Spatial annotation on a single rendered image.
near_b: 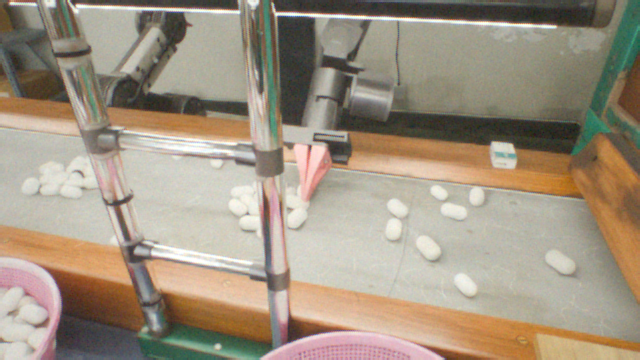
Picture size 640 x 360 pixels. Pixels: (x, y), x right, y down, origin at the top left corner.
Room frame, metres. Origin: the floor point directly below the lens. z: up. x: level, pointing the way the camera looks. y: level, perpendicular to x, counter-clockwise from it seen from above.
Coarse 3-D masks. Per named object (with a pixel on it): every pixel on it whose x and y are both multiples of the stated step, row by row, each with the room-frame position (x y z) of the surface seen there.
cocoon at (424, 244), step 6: (420, 240) 0.41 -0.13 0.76; (426, 240) 0.41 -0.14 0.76; (432, 240) 0.41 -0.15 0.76; (420, 246) 0.41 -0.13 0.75; (426, 246) 0.40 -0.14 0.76; (432, 246) 0.40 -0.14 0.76; (426, 252) 0.40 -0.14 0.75; (432, 252) 0.39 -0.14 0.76; (438, 252) 0.39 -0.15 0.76; (432, 258) 0.39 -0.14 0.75
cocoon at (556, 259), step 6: (552, 252) 0.39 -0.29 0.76; (558, 252) 0.39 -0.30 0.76; (546, 258) 0.39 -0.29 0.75; (552, 258) 0.38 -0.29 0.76; (558, 258) 0.38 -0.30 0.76; (564, 258) 0.38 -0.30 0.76; (552, 264) 0.38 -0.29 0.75; (558, 264) 0.37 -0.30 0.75; (564, 264) 0.37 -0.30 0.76; (570, 264) 0.37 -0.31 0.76; (564, 270) 0.37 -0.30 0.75; (570, 270) 0.36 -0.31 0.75
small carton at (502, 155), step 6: (492, 144) 0.65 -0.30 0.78; (498, 144) 0.65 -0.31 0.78; (504, 144) 0.65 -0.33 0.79; (510, 144) 0.65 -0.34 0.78; (492, 150) 0.63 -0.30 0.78; (498, 150) 0.62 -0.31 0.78; (504, 150) 0.62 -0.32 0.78; (510, 150) 0.62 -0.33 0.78; (492, 156) 0.62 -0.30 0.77; (498, 156) 0.60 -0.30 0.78; (504, 156) 0.60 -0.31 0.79; (510, 156) 0.60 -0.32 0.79; (498, 162) 0.60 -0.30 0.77; (504, 162) 0.60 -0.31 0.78; (510, 162) 0.59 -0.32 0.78; (510, 168) 0.59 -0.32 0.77
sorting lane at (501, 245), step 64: (0, 128) 0.82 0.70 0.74; (0, 192) 0.56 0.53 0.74; (192, 192) 0.56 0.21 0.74; (256, 192) 0.56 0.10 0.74; (320, 192) 0.56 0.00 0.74; (384, 192) 0.56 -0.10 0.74; (448, 192) 0.56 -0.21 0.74; (512, 192) 0.56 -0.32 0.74; (256, 256) 0.40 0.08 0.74; (320, 256) 0.40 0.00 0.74; (384, 256) 0.40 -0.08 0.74; (448, 256) 0.40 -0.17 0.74; (512, 256) 0.40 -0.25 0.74; (576, 256) 0.40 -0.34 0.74; (576, 320) 0.30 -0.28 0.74
